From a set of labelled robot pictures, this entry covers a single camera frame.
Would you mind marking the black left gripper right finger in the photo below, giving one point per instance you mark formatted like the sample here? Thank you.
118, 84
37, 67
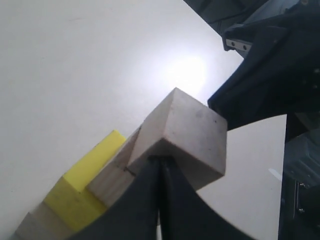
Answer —
184, 215

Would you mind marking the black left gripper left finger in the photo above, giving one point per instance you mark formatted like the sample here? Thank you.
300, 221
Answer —
134, 216

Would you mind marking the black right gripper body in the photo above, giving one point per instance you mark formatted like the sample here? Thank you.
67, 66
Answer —
280, 73

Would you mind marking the medium wooden cube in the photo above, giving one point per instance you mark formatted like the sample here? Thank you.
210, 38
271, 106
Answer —
114, 178

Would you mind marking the yellow cube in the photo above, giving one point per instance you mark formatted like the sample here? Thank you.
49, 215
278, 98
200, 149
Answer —
76, 206

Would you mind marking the small wooden cube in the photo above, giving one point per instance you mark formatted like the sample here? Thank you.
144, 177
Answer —
190, 132

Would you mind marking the large wooden cube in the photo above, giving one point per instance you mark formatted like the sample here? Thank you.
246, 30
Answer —
42, 224

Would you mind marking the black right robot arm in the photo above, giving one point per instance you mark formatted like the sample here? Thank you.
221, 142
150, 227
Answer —
222, 15

